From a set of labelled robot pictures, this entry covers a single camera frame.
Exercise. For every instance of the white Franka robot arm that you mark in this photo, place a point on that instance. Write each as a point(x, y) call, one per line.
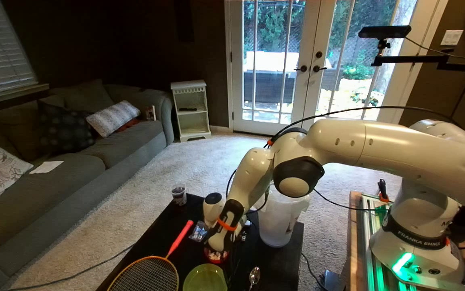
point(429, 159)

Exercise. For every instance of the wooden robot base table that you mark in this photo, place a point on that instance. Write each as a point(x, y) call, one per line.
point(361, 243)

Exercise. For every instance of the red bowl of popcorn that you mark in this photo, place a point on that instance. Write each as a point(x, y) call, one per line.
point(214, 256)

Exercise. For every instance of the white side shelf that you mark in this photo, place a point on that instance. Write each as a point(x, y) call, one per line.
point(188, 99)

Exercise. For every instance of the small glass cup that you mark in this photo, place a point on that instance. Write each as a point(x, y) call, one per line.
point(179, 195)

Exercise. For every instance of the small plastic packet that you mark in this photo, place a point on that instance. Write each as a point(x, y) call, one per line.
point(198, 232)

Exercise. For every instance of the white french doors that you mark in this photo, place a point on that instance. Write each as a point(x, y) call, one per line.
point(347, 59)

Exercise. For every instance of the black coffee table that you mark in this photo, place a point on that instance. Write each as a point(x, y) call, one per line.
point(277, 268)

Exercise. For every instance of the white striped pillow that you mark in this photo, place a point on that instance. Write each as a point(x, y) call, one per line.
point(111, 119)

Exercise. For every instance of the metal spoon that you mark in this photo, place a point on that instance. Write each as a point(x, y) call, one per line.
point(253, 279)

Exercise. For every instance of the green plastic plate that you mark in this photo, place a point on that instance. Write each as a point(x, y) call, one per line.
point(205, 277)

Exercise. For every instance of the grey fabric sofa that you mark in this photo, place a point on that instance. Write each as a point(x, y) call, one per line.
point(38, 209)

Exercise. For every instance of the dark patterned pillow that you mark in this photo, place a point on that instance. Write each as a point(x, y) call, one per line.
point(62, 130)

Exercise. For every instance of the white paper sheet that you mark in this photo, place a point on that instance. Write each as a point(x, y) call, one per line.
point(45, 167)

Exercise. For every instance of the orange handled badminton racket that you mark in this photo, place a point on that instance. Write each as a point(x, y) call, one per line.
point(151, 272)

